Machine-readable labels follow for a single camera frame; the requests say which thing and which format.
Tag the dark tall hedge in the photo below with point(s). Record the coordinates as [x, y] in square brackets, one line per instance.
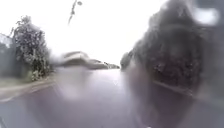
[173, 56]

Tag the grass verge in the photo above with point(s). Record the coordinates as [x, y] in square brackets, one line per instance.
[10, 82]

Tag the tall grey street pole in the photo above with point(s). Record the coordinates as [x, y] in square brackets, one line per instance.
[72, 13]

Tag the grey asphalt road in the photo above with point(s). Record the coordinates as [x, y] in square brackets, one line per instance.
[100, 100]

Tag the pale pavement strip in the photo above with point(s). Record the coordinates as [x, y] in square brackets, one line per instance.
[20, 90]

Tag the green leafy tree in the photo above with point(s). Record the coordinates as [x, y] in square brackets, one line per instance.
[30, 46]

